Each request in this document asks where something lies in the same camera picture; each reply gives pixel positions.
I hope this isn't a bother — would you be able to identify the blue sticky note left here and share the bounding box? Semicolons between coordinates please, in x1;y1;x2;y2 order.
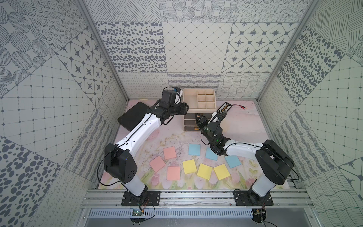
188;144;201;156

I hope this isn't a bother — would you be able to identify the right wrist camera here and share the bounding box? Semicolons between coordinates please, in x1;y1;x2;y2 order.
209;111;227;123

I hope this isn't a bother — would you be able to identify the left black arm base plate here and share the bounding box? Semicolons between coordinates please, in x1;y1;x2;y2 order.
122;191;161;207

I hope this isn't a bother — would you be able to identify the pink sticky note left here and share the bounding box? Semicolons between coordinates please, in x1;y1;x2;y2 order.
149;156;165;173

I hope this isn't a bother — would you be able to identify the blue sticky note middle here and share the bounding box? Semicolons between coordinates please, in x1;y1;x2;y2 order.
205;147;218;161

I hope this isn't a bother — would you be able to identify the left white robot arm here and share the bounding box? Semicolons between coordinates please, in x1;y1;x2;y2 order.
103;102;190;200

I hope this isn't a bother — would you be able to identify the blue sticky note right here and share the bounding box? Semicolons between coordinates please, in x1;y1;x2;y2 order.
225;156;241;168

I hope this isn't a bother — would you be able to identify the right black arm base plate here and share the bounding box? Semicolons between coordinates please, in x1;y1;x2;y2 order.
233;189;274;206

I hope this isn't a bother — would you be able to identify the pink sticky note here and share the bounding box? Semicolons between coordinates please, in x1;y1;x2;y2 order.
163;147;177;160
167;166;181;181
149;156;165;173

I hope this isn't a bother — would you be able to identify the yellow sticky note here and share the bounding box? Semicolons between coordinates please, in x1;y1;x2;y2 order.
197;164;213;180
213;164;231;181
182;159;197;175

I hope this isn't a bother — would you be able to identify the blue sticky note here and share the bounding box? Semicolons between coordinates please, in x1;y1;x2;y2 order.
188;144;201;156
225;156;241;168
205;147;218;161

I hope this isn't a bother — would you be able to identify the black flat case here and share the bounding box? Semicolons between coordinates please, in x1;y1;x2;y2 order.
117;102;149;131

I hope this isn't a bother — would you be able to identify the small green circuit board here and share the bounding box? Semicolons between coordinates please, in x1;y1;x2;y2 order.
131;209;144;217

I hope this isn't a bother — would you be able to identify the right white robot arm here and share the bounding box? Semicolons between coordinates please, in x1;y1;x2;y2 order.
195;112;295;199

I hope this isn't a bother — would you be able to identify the aluminium mounting rail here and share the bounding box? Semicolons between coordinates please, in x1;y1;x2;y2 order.
80;189;313;209

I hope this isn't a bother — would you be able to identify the pink sticky note upper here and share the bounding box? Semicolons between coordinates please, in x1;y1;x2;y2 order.
163;147;177;160

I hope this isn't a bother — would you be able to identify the black battery holder with wires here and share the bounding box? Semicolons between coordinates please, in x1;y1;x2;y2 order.
216;102;246;114

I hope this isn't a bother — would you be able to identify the beige drawer organizer cabinet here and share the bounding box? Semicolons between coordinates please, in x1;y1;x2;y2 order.
182;89;216;129

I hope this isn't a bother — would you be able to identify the white slotted cable duct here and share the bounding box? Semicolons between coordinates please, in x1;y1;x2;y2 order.
88;208;253;218

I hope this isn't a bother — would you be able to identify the pink sticky note lower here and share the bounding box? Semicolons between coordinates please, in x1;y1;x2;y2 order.
167;166;181;181

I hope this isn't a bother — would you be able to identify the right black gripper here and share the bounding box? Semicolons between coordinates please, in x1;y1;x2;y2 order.
196;112;215;145

